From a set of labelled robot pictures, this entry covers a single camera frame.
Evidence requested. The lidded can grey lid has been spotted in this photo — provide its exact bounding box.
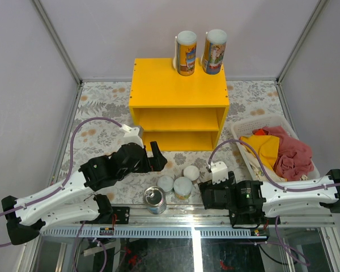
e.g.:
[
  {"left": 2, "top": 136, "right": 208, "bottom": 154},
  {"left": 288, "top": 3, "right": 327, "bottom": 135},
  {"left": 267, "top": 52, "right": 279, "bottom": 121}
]
[{"left": 157, "top": 175, "right": 174, "bottom": 194}]

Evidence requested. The lidded can white lid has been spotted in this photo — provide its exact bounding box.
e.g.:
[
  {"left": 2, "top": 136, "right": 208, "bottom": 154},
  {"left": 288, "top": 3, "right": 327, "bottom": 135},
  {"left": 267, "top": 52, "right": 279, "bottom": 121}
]
[{"left": 183, "top": 165, "right": 200, "bottom": 184}]

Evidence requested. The silver pull-tab can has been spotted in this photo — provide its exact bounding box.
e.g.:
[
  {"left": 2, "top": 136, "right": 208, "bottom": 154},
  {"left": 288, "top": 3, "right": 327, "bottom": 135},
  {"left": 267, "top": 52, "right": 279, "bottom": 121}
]
[{"left": 143, "top": 186, "right": 167, "bottom": 214}]

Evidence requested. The tall can with plastic lid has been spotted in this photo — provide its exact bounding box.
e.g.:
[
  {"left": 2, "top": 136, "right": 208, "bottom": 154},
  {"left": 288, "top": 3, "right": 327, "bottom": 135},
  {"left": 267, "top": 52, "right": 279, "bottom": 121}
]
[{"left": 201, "top": 29, "right": 227, "bottom": 75}]

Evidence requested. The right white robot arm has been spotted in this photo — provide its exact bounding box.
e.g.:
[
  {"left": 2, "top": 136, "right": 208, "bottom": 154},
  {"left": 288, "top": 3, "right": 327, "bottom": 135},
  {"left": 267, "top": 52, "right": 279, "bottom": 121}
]
[{"left": 198, "top": 169, "right": 340, "bottom": 226}]

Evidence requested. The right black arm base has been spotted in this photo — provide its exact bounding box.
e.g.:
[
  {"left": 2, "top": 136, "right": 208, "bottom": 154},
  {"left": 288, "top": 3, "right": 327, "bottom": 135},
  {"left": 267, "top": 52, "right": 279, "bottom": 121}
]
[{"left": 229, "top": 209, "right": 281, "bottom": 229}]

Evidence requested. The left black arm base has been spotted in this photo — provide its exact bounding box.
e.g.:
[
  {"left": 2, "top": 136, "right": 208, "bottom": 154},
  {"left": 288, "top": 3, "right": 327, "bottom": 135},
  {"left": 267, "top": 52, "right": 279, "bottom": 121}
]
[{"left": 95, "top": 194, "right": 130, "bottom": 224}]

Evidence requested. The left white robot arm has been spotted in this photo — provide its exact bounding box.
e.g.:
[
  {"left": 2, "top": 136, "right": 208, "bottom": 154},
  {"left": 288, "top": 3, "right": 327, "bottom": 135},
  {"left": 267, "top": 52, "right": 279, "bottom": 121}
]
[{"left": 1, "top": 142, "right": 167, "bottom": 245}]

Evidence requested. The patterned white cloth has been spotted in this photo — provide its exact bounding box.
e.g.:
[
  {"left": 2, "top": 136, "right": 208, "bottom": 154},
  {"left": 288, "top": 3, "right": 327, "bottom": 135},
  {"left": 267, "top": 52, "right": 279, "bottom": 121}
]
[{"left": 245, "top": 152, "right": 287, "bottom": 183}]

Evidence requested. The lidded can yellow label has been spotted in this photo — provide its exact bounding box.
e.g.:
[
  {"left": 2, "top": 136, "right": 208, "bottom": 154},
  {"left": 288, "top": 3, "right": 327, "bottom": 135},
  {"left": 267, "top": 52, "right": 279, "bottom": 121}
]
[{"left": 173, "top": 177, "right": 193, "bottom": 199}]

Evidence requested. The yellow cloth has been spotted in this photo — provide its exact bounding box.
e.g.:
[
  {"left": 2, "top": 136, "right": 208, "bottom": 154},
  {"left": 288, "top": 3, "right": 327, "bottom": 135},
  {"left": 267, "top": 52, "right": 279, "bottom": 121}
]
[{"left": 240, "top": 129, "right": 280, "bottom": 169}]

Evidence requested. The yellow wooden shelf cabinet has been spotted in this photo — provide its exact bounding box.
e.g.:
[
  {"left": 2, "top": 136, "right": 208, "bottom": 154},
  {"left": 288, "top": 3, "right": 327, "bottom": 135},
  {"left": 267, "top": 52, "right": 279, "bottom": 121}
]
[{"left": 129, "top": 58, "right": 230, "bottom": 151}]

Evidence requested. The pink cloth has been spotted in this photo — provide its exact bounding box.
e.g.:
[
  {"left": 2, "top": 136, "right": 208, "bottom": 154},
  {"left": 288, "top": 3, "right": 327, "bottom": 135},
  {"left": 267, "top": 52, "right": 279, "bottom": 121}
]
[{"left": 262, "top": 126, "right": 314, "bottom": 181}]

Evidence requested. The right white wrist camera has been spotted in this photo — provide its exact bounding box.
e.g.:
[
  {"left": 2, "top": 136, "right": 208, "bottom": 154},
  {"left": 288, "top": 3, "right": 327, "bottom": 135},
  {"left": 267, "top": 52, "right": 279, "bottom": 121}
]
[{"left": 209, "top": 161, "right": 228, "bottom": 185}]

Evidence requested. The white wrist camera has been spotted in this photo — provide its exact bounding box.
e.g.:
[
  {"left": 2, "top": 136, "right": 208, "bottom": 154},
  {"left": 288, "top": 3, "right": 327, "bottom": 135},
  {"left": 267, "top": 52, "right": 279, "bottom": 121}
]
[
  {"left": 120, "top": 124, "right": 144, "bottom": 148},
  {"left": 209, "top": 161, "right": 228, "bottom": 185}
]

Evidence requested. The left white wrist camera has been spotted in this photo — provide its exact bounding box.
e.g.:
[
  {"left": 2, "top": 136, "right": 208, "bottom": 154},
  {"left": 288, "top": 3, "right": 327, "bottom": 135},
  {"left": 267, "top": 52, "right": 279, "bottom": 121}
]
[{"left": 120, "top": 124, "right": 144, "bottom": 148}]

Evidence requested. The aluminium front rail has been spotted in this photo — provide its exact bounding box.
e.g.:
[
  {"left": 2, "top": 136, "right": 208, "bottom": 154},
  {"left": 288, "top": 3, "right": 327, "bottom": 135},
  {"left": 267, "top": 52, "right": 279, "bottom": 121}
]
[{"left": 37, "top": 200, "right": 335, "bottom": 230}]

